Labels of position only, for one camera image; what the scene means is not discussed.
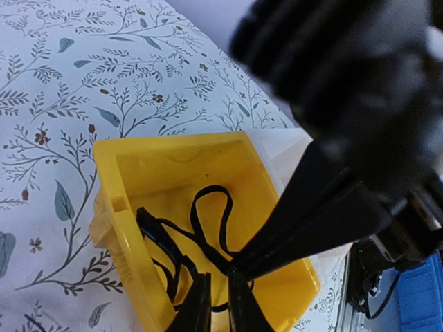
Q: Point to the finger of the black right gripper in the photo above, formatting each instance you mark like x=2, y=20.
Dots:
x=314, y=181
x=349, y=215

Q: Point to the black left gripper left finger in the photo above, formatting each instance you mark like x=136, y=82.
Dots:
x=194, y=314

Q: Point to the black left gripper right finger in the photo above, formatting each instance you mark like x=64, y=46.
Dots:
x=244, y=311

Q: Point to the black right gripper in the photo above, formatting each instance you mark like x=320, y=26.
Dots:
x=361, y=81

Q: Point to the translucent white bin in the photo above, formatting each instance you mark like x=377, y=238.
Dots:
x=281, y=150

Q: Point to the yellow bin nearest centre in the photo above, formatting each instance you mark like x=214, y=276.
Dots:
x=221, y=176

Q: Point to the floral patterned table cloth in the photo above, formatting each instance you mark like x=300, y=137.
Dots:
x=77, y=72

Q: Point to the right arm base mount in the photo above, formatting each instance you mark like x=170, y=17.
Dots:
x=367, y=264

